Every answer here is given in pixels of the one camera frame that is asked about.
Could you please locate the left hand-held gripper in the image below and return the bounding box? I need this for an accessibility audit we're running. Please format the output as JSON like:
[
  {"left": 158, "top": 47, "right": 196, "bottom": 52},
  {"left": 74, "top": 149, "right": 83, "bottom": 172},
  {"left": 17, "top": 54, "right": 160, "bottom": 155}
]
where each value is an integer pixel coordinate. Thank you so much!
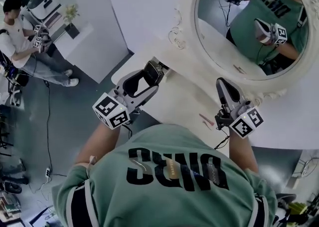
[{"left": 92, "top": 69, "right": 160, "bottom": 129}]

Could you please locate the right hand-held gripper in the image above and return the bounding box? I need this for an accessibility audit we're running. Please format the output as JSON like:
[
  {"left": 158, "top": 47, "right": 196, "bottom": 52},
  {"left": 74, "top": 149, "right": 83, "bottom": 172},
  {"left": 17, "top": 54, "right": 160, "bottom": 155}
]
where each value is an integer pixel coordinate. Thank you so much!
[{"left": 216, "top": 77, "right": 264, "bottom": 139}]

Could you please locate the small dark compact box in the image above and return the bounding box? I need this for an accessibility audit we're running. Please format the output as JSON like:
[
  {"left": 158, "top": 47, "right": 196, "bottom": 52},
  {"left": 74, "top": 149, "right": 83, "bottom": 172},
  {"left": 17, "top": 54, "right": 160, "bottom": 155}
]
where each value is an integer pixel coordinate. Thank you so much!
[{"left": 144, "top": 60, "right": 164, "bottom": 88}]

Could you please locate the white dressing table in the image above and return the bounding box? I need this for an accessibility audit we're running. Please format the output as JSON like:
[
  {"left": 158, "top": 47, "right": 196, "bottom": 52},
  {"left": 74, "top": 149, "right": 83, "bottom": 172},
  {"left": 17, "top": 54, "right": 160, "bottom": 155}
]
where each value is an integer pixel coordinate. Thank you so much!
[{"left": 111, "top": 46, "right": 319, "bottom": 158}]

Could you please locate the person's right forearm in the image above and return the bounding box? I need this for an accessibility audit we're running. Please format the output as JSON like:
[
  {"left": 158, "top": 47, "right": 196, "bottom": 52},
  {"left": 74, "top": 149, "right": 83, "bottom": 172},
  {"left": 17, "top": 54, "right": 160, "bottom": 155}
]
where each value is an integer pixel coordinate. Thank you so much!
[{"left": 228, "top": 128, "right": 260, "bottom": 173}]

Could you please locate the person's left forearm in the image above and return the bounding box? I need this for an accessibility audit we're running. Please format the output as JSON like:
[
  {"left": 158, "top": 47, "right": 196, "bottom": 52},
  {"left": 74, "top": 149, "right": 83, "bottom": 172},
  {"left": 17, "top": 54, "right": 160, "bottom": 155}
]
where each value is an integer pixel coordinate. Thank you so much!
[{"left": 74, "top": 121, "right": 123, "bottom": 169}]

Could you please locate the white counter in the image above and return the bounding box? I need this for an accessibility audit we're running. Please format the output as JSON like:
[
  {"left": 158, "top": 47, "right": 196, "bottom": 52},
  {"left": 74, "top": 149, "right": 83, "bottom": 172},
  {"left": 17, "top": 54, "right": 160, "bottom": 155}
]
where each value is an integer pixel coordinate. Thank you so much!
[{"left": 51, "top": 20, "right": 95, "bottom": 58}]

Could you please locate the potted plant in black pot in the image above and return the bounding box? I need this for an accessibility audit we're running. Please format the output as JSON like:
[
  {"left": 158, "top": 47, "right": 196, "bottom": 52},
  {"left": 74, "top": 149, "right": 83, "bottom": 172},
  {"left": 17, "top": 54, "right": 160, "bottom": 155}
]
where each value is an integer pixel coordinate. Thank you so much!
[{"left": 62, "top": 3, "right": 81, "bottom": 40}]

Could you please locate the person's green t-shirt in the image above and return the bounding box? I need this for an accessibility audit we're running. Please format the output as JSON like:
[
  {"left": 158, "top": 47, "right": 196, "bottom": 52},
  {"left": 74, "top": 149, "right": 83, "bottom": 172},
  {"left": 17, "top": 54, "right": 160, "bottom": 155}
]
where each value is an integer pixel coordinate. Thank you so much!
[{"left": 51, "top": 123, "right": 280, "bottom": 227}]

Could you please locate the yellow-green ribbed object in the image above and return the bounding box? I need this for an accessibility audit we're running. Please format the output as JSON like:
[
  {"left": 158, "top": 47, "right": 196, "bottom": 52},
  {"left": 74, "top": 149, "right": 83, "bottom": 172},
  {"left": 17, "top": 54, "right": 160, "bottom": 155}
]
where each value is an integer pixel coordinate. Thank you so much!
[{"left": 289, "top": 202, "right": 309, "bottom": 216}]

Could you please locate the black gripper-mounted camera box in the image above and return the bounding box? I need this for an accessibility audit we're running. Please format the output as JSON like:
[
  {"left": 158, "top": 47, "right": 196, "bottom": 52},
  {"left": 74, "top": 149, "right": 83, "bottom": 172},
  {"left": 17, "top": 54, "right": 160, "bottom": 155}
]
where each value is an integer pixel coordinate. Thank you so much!
[{"left": 214, "top": 106, "right": 231, "bottom": 131}]

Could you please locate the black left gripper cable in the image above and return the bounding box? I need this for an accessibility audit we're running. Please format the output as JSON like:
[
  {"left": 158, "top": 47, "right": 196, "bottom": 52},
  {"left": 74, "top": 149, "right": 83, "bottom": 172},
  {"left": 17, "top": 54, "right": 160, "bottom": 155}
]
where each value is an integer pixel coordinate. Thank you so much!
[{"left": 122, "top": 120, "right": 134, "bottom": 140}]

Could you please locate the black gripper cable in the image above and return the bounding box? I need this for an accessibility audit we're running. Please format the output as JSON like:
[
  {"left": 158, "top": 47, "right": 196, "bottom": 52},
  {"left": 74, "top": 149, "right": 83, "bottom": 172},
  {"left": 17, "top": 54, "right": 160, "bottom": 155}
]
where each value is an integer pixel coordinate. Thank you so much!
[
  {"left": 213, "top": 127, "right": 231, "bottom": 150},
  {"left": 122, "top": 120, "right": 134, "bottom": 140}
]

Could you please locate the oval mirror with ornate frame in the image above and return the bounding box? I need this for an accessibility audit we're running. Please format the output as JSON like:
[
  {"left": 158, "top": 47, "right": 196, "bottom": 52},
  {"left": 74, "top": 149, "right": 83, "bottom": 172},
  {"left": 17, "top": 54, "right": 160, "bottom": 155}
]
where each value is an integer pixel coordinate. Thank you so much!
[{"left": 168, "top": 0, "right": 319, "bottom": 101}]

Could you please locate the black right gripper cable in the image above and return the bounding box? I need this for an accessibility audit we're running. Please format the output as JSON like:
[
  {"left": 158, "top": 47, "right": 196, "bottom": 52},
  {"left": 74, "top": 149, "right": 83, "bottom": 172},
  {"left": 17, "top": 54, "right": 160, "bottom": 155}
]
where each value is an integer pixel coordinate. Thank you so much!
[{"left": 213, "top": 127, "right": 231, "bottom": 150}]

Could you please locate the black floor cable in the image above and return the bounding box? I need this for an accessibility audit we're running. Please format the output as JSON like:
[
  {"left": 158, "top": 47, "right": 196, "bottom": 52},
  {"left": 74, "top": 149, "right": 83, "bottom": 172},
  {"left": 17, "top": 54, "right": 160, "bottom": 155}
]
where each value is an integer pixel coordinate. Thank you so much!
[{"left": 43, "top": 80, "right": 68, "bottom": 178}]

